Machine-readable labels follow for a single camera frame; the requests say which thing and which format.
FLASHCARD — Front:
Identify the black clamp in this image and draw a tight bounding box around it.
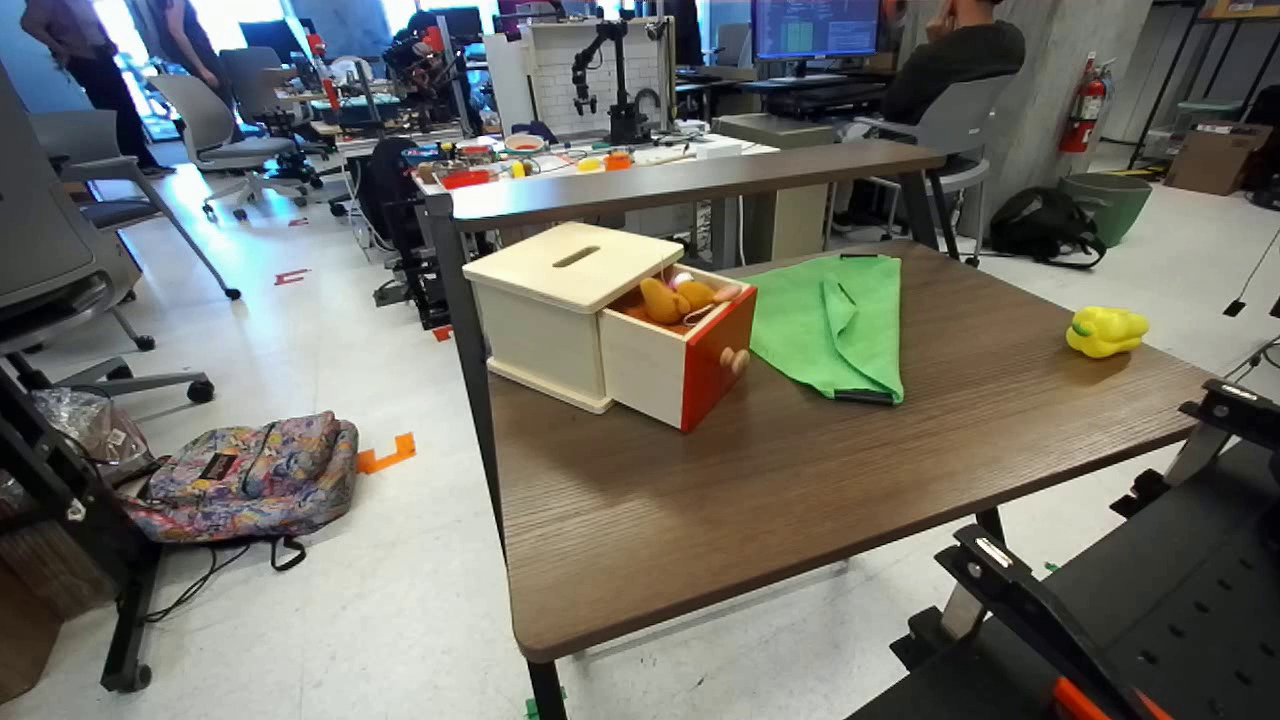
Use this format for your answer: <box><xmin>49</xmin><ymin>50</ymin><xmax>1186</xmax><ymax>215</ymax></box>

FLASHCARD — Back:
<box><xmin>934</xmin><ymin>524</ymin><xmax>1176</xmax><ymax>720</ymax></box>
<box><xmin>1178</xmin><ymin>378</ymin><xmax>1280</xmax><ymax>453</ymax></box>

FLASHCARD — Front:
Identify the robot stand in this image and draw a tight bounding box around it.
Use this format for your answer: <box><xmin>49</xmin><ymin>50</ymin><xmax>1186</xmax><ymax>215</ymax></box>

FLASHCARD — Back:
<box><xmin>846</xmin><ymin>378</ymin><xmax>1280</xmax><ymax>720</ymax></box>

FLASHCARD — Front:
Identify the green cloth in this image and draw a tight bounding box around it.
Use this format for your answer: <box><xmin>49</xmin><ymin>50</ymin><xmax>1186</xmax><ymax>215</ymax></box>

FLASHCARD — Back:
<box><xmin>745</xmin><ymin>254</ymin><xmax>906</xmax><ymax>406</ymax></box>

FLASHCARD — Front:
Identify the red fire extinguisher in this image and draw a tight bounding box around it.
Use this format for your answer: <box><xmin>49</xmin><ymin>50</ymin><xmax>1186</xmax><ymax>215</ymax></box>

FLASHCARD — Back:
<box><xmin>1059</xmin><ymin>53</ymin><xmax>1116</xmax><ymax>155</ymax></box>

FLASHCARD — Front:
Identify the cardboard box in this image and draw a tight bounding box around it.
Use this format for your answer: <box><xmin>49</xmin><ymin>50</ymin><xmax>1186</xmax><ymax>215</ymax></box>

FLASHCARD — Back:
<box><xmin>1165</xmin><ymin>122</ymin><xmax>1273</xmax><ymax>197</ymax></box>

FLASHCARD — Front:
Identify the monitor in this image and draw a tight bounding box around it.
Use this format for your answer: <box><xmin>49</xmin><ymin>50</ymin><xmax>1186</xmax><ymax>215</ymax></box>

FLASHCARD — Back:
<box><xmin>751</xmin><ymin>0</ymin><xmax>882</xmax><ymax>62</ymax></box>

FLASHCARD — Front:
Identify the heap of toys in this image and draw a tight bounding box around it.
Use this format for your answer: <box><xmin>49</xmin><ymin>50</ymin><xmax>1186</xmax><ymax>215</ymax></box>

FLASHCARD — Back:
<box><xmin>639</xmin><ymin>271</ymin><xmax>745</xmax><ymax>326</ymax></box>

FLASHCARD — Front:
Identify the wooden drawer with red front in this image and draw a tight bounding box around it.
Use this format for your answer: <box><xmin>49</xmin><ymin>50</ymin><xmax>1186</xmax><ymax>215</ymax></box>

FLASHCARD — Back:
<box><xmin>598</xmin><ymin>264</ymin><xmax>758</xmax><ymax>434</ymax></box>

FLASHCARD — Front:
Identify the white tiled backboard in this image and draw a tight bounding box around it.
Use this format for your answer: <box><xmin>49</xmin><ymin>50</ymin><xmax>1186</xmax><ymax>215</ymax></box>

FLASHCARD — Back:
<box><xmin>520</xmin><ymin>16</ymin><xmax>677</xmax><ymax>138</ymax></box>

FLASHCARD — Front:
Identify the yellow toy pepper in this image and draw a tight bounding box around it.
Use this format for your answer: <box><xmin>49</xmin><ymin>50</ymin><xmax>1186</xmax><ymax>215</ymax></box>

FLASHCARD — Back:
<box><xmin>1065</xmin><ymin>306</ymin><xmax>1151</xmax><ymax>360</ymax></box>

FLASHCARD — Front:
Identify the black backpack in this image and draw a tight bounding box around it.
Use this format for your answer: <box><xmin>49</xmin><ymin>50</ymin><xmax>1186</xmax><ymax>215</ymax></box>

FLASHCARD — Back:
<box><xmin>987</xmin><ymin>186</ymin><xmax>1108</xmax><ymax>271</ymax></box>

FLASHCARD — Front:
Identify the colourful patterned backpack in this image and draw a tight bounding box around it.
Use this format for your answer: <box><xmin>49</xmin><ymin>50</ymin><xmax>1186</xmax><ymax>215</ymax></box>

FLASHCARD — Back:
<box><xmin>118</xmin><ymin>410</ymin><xmax>360</xmax><ymax>572</ymax></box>

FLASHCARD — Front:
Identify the wooden box with slot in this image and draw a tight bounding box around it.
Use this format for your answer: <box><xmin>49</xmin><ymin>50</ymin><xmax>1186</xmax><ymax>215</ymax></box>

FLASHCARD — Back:
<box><xmin>462</xmin><ymin>221</ymin><xmax>758</xmax><ymax>434</ymax></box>

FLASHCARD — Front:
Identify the long dark table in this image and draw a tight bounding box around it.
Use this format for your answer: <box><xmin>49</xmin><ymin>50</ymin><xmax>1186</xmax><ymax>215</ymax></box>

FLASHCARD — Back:
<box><xmin>418</xmin><ymin>139</ymin><xmax>948</xmax><ymax>331</ymax></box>

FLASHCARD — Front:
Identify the clear plastic bag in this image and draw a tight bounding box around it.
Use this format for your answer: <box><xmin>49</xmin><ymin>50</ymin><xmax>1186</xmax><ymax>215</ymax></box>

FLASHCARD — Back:
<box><xmin>28</xmin><ymin>387</ymin><xmax>153</xmax><ymax>479</ymax></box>

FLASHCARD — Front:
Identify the row of grey office chairs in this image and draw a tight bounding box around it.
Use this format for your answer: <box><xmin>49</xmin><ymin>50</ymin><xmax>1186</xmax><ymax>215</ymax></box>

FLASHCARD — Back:
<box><xmin>28</xmin><ymin>46</ymin><xmax>326</xmax><ymax>301</ymax></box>

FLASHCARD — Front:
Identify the grey office chair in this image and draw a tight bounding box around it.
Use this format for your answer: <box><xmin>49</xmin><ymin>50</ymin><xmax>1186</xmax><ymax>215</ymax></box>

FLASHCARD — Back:
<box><xmin>0</xmin><ymin>62</ymin><xmax>216</xmax><ymax>406</ymax></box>
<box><xmin>852</xmin><ymin>73</ymin><xmax>1016</xmax><ymax>268</ymax></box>

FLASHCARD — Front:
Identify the person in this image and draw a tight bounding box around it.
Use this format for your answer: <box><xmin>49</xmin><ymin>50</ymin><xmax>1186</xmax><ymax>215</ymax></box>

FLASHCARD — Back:
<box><xmin>150</xmin><ymin>0</ymin><xmax>237</xmax><ymax>111</ymax></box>
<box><xmin>832</xmin><ymin>0</ymin><xmax>1027</xmax><ymax>229</ymax></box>
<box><xmin>20</xmin><ymin>0</ymin><xmax>176</xmax><ymax>178</ymax></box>

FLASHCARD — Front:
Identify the green bin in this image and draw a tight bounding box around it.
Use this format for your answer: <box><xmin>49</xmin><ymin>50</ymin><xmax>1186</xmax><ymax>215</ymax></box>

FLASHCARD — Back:
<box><xmin>1060</xmin><ymin>172</ymin><xmax>1153</xmax><ymax>249</ymax></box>

